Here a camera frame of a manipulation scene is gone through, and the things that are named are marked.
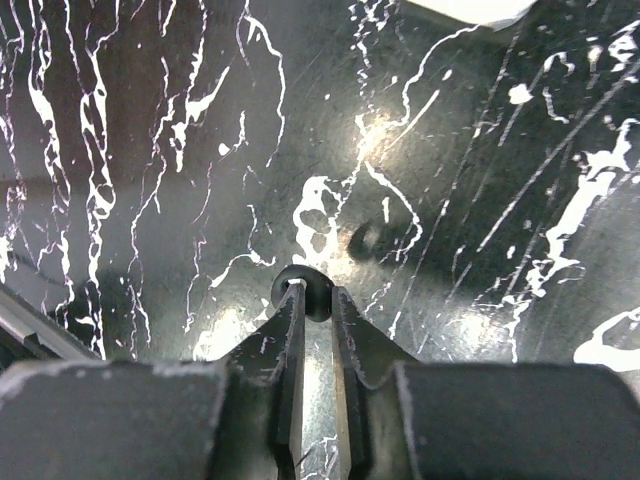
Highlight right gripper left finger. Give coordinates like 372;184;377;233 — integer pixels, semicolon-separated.
1;283;305;479

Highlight white earbud charging case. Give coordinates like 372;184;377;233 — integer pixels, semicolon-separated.
409;0;536;30

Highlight black earbud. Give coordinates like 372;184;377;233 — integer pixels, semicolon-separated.
270;264;334;323
347;222;398;262

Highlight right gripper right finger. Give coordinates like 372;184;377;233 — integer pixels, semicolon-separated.
332;287;639;479

